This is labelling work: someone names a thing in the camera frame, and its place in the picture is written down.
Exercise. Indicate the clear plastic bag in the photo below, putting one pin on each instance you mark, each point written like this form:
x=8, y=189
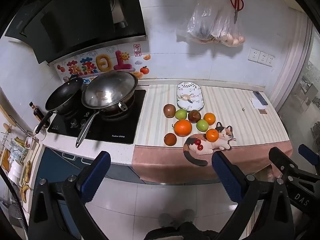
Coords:
x=200, y=22
x=230, y=32

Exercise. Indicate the banana print board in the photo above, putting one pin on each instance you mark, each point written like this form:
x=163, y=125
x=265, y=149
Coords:
x=27, y=175

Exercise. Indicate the persimmon wall sticker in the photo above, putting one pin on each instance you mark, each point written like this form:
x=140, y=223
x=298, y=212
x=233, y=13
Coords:
x=143, y=70

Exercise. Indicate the striped cat print tablecloth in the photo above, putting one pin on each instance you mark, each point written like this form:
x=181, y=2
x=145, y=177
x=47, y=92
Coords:
x=155, y=105

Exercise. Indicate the grey slipper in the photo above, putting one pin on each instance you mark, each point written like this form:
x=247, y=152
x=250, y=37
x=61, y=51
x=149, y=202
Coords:
x=166, y=220
x=187, y=215

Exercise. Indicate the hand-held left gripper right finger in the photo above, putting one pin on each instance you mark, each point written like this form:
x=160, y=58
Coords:
x=225, y=177

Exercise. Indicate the colourful character wall sticker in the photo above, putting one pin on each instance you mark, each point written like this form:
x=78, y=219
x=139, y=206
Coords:
x=100, y=63

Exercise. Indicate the black frying pan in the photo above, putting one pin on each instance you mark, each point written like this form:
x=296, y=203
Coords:
x=62, y=97

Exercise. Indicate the green apple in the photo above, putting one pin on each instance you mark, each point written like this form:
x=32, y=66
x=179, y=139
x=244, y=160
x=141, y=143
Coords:
x=202, y=125
x=181, y=114

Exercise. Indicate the dark smartphone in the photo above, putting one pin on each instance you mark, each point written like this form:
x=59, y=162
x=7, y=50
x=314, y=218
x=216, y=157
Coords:
x=260, y=98

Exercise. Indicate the black range hood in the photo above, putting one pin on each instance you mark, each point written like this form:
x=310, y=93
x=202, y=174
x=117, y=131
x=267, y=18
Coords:
x=75, y=17

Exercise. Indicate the white wall socket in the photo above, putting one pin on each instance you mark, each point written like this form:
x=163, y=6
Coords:
x=270, y=60
x=253, y=54
x=262, y=57

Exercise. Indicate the small orange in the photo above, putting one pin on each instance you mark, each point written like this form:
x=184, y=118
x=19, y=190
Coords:
x=212, y=135
x=209, y=118

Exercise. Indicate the metal dish rack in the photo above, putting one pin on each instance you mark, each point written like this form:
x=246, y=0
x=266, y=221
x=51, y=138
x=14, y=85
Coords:
x=10, y=155

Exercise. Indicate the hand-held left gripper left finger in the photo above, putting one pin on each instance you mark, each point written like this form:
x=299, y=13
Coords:
x=97, y=175

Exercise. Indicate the large orange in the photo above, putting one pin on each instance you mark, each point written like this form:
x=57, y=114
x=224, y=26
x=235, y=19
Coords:
x=183, y=127

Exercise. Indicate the light brown round fruit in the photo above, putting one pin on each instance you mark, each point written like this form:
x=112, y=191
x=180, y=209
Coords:
x=168, y=110

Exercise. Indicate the blue kitchen cabinet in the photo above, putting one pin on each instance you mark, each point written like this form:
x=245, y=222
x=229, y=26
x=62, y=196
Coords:
x=62, y=165

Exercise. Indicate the dark brown round fruit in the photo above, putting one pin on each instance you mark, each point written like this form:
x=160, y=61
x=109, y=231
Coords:
x=170, y=139
x=194, y=116

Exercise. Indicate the dark sauce bottle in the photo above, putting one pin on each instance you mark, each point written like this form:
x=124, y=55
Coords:
x=37, y=112

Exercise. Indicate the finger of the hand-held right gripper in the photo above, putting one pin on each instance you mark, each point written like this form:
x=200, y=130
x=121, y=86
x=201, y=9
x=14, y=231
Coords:
x=281, y=158
x=308, y=153

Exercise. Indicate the small brown card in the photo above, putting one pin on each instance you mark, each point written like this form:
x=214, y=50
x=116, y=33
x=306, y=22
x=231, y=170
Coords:
x=262, y=111

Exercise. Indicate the steel wok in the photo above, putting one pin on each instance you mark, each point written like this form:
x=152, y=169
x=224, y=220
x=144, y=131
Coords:
x=87, y=127

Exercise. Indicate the glass door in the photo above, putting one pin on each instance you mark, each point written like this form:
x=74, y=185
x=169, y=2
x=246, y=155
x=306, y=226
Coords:
x=307, y=92

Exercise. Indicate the white paper sheet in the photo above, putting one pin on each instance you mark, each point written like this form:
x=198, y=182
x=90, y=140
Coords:
x=255, y=103

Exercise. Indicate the red stamp wall sticker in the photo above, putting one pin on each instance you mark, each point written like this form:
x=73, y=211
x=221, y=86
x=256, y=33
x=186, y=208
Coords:
x=137, y=50

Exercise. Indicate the white cup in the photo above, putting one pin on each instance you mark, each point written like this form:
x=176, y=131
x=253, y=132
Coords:
x=42, y=133

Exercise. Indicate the oval floral plate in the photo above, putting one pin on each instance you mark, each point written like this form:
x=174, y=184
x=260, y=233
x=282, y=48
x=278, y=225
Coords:
x=188, y=95

